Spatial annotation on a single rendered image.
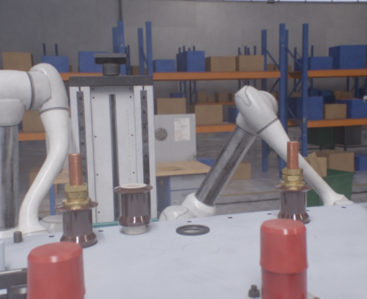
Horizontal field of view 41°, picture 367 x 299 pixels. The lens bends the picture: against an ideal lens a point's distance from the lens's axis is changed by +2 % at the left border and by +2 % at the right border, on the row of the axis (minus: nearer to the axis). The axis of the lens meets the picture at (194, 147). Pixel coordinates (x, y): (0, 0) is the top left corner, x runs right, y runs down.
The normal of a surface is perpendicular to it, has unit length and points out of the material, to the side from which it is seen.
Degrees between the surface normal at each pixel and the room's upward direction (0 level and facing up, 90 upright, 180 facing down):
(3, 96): 103
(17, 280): 90
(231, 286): 0
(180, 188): 90
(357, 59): 90
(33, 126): 90
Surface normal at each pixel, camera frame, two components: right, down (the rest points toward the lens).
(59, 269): 0.41, 0.07
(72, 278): 0.73, 0.04
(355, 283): -0.03, -0.99
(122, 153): 0.19, 0.11
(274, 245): -0.52, 0.08
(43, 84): 0.65, -0.29
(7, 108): 0.58, 0.33
